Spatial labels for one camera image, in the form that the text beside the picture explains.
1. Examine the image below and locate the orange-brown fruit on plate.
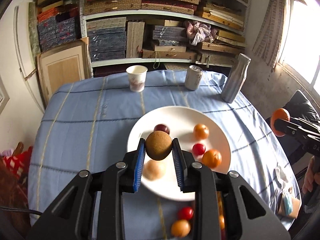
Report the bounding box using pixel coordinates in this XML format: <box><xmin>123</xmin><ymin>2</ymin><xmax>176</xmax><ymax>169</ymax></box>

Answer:
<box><xmin>193</xmin><ymin>124</ymin><xmax>209</xmax><ymax>140</ymax></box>

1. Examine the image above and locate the large orange fruit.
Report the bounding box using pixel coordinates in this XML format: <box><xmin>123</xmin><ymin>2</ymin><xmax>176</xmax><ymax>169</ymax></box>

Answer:
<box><xmin>270</xmin><ymin>108</ymin><xmax>290</xmax><ymax>137</ymax></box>

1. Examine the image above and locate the blue face mask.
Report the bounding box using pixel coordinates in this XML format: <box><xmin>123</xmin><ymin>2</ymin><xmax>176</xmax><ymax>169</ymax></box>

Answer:
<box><xmin>282</xmin><ymin>193</ymin><xmax>293</xmax><ymax>216</ymax></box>

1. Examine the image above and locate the red cherry tomato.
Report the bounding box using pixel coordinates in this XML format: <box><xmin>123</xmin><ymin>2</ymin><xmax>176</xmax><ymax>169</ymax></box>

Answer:
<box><xmin>177</xmin><ymin>206</ymin><xmax>194</xmax><ymax>220</ymax></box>

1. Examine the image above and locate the dark plum on plate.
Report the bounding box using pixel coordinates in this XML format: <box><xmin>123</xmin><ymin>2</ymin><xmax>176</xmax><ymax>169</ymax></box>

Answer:
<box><xmin>153</xmin><ymin>124</ymin><xmax>170</xmax><ymax>134</ymax></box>

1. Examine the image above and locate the small red tomato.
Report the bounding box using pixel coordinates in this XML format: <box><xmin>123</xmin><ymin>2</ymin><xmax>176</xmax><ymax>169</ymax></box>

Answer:
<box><xmin>192</xmin><ymin>143</ymin><xmax>206</xmax><ymax>156</ymax></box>

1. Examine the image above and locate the blue checked tablecloth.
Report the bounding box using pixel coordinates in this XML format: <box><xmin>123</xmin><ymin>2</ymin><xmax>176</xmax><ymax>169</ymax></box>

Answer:
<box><xmin>27</xmin><ymin>69</ymin><xmax>302</xmax><ymax>240</ymax></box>

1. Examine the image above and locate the yellow orange fruit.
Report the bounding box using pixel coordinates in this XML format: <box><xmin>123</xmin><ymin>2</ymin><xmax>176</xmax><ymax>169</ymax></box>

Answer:
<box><xmin>171</xmin><ymin>219</ymin><xmax>191</xmax><ymax>238</ymax></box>

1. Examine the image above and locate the black cable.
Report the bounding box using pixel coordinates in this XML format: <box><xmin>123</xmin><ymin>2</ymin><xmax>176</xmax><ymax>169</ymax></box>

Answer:
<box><xmin>0</xmin><ymin>205</ymin><xmax>43</xmax><ymax>217</ymax></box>

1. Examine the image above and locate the person's right hand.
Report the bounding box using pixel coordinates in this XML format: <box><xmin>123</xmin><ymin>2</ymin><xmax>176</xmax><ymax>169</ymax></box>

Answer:
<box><xmin>302</xmin><ymin>156</ymin><xmax>320</xmax><ymax>194</ymax></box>

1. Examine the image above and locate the white plastic bag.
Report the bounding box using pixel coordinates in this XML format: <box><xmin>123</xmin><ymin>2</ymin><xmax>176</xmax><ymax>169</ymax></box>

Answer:
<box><xmin>274</xmin><ymin>165</ymin><xmax>293</xmax><ymax>197</ymax></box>

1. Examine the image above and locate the white drink can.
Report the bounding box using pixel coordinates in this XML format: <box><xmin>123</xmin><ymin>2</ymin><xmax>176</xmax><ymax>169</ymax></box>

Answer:
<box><xmin>184</xmin><ymin>65</ymin><xmax>203</xmax><ymax>90</ymax></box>

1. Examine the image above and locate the silver metal bottle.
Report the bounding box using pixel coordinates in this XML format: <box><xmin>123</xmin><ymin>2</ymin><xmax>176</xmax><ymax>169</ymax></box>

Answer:
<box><xmin>221</xmin><ymin>53</ymin><xmax>251</xmax><ymax>103</ymax></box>

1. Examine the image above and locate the brown kiwi fruit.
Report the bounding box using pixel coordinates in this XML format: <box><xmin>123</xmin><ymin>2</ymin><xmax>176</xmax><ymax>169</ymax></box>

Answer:
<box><xmin>145</xmin><ymin>131</ymin><xmax>172</xmax><ymax>161</ymax></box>

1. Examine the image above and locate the shelf with stacked boxes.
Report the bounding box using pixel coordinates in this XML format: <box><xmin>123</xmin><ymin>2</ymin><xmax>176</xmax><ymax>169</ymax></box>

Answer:
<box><xmin>36</xmin><ymin>0</ymin><xmax>251</xmax><ymax>77</ymax></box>

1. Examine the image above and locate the white paper cup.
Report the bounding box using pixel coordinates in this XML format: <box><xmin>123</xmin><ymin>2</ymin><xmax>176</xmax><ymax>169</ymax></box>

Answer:
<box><xmin>126</xmin><ymin>65</ymin><xmax>148</xmax><ymax>93</ymax></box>

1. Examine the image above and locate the white oval plate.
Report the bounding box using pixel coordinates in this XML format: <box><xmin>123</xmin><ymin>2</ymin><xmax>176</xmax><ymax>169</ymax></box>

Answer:
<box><xmin>127</xmin><ymin>106</ymin><xmax>231</xmax><ymax>202</ymax></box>

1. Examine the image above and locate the orange tangerine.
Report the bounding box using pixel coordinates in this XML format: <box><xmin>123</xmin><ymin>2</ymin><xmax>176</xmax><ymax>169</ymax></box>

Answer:
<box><xmin>201</xmin><ymin>149</ymin><xmax>222</xmax><ymax>169</ymax></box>

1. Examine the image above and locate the cardboard framed panel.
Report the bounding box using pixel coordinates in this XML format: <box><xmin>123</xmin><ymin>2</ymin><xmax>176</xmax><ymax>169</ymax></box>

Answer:
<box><xmin>37</xmin><ymin>37</ymin><xmax>92</xmax><ymax>104</ymax></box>

